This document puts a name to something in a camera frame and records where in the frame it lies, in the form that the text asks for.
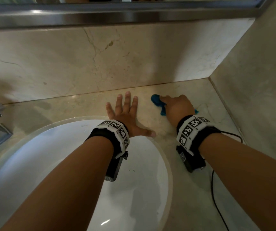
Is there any person's right hand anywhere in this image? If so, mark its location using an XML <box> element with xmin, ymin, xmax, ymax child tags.
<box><xmin>159</xmin><ymin>94</ymin><xmax>196</xmax><ymax>128</ymax></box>

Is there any person's left hand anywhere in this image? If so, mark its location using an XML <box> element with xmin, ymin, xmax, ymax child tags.
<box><xmin>105</xmin><ymin>91</ymin><xmax>157</xmax><ymax>138</ymax></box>

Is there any teal cleaning cloth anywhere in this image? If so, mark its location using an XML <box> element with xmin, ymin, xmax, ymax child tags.
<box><xmin>150</xmin><ymin>94</ymin><xmax>199</xmax><ymax>116</ymax></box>

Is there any person's right forearm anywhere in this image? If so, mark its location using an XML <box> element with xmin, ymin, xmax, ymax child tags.
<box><xmin>199</xmin><ymin>133</ymin><xmax>276</xmax><ymax>231</ymax></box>

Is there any beige marble sink countertop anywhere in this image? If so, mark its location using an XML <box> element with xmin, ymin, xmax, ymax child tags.
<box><xmin>0</xmin><ymin>78</ymin><xmax>261</xmax><ymax>231</ymax></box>

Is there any white ceramic sink basin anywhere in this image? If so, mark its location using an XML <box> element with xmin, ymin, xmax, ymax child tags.
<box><xmin>0</xmin><ymin>115</ymin><xmax>174</xmax><ymax>231</ymax></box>

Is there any left marker wristband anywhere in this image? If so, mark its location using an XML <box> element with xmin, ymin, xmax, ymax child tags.
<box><xmin>86</xmin><ymin>119</ymin><xmax>130</xmax><ymax>159</ymax></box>

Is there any marker wristband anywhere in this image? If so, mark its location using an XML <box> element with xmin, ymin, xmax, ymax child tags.
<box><xmin>86</xmin><ymin>119</ymin><xmax>130</xmax><ymax>159</ymax></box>
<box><xmin>176</xmin><ymin>115</ymin><xmax>222</xmax><ymax>156</ymax></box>

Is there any right marker wristband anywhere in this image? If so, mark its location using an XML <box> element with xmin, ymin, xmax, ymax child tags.
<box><xmin>176</xmin><ymin>115</ymin><xmax>222</xmax><ymax>156</ymax></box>

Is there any steel framed mirror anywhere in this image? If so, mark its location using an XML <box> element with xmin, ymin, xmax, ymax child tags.
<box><xmin>0</xmin><ymin>0</ymin><xmax>271</xmax><ymax>29</ymax></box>

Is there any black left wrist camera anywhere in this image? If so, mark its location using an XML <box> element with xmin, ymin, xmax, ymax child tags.
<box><xmin>104</xmin><ymin>151</ymin><xmax>129</xmax><ymax>183</ymax></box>

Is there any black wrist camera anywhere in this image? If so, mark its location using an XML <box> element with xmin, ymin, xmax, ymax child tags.
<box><xmin>176</xmin><ymin>145</ymin><xmax>207</xmax><ymax>173</ymax></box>
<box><xmin>104</xmin><ymin>151</ymin><xmax>129</xmax><ymax>183</ymax></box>

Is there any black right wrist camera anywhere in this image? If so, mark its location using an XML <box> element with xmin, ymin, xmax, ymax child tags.
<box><xmin>176</xmin><ymin>145</ymin><xmax>207</xmax><ymax>173</ymax></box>

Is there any black cable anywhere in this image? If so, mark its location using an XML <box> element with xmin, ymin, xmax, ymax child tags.
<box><xmin>211</xmin><ymin>131</ymin><xmax>244</xmax><ymax>231</ymax></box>

